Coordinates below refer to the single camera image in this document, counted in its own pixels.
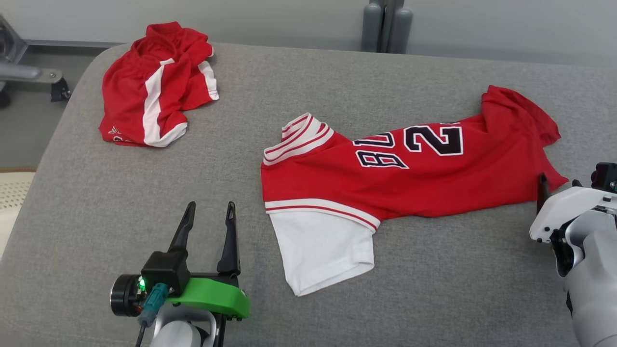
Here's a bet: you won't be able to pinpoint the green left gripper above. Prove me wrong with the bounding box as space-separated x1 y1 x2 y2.
166 201 251 320

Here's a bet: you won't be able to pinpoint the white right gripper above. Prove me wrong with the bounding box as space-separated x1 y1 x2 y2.
529 173 617 244

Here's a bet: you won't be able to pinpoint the red basketball jersey shirt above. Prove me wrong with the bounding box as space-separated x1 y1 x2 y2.
261 85 570 297

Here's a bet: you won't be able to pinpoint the red white-striped shorts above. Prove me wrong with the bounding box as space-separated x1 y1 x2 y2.
98 21 220 148

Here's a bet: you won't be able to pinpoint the grey fabric sofa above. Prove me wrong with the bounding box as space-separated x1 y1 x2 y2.
0 42 617 347

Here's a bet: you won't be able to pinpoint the white perforated laundry basket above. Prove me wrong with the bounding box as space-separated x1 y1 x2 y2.
0 170 38 260

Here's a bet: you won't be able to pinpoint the grey baseboard strip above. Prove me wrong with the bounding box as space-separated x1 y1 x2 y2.
24 39 123 49

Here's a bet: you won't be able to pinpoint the metal chair base with caster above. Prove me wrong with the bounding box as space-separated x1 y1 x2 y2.
0 14 72 109

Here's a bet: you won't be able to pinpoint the teal left cable connector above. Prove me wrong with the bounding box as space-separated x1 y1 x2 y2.
137 282 170 328

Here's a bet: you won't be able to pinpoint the grey cylindrical post cap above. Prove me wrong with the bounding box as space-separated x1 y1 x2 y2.
389 7 414 55
362 2 383 53

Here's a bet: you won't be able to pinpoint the grey partition post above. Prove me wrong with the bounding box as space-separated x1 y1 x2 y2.
369 0 406 53

